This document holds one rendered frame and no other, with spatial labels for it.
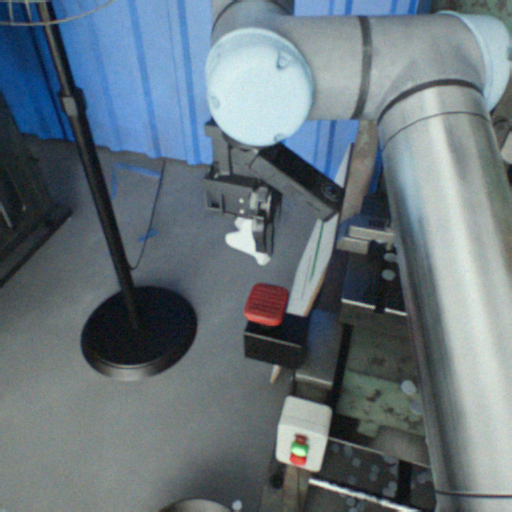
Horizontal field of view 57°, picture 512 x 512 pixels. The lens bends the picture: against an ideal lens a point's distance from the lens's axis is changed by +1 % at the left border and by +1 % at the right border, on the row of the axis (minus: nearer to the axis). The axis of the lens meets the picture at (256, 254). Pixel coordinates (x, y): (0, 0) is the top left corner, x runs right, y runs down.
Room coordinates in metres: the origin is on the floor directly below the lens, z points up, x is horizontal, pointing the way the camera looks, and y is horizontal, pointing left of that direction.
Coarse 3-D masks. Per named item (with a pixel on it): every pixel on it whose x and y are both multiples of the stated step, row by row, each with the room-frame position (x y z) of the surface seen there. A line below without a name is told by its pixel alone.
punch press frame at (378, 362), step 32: (448, 0) 0.50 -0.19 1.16; (480, 0) 0.50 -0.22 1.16; (384, 192) 0.79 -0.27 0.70; (352, 352) 0.43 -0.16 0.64; (384, 352) 0.43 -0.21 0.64; (352, 384) 0.40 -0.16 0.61; (384, 384) 0.38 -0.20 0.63; (416, 384) 0.38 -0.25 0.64; (352, 416) 0.39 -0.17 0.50; (384, 416) 0.38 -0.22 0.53; (416, 416) 0.37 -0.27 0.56; (320, 480) 0.40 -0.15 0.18
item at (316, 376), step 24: (360, 120) 0.89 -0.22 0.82; (360, 144) 0.88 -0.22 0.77; (360, 168) 0.86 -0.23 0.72; (360, 192) 0.84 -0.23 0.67; (336, 240) 0.73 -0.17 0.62; (336, 264) 0.66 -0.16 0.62; (336, 288) 0.60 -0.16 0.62; (312, 312) 0.52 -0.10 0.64; (336, 312) 0.54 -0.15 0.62; (312, 336) 0.47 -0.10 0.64; (336, 336) 0.47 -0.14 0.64; (312, 360) 0.42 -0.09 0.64; (336, 360) 0.42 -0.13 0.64; (312, 384) 0.39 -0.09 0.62; (288, 480) 0.36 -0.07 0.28; (264, 504) 0.40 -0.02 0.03; (288, 504) 0.36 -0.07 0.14
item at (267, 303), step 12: (252, 288) 0.47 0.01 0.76; (264, 288) 0.47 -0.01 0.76; (276, 288) 0.47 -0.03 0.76; (252, 300) 0.45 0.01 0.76; (264, 300) 0.45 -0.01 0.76; (276, 300) 0.45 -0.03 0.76; (288, 300) 0.45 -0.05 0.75; (252, 312) 0.43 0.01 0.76; (264, 312) 0.43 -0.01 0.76; (276, 312) 0.43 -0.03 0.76
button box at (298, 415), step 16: (288, 400) 0.36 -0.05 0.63; (304, 400) 0.36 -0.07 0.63; (288, 416) 0.33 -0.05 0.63; (304, 416) 0.33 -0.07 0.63; (320, 416) 0.33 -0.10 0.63; (288, 432) 0.32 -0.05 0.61; (304, 432) 0.31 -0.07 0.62; (320, 432) 0.31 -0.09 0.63; (288, 448) 0.32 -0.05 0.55; (320, 448) 0.30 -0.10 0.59; (320, 464) 0.30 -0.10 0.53
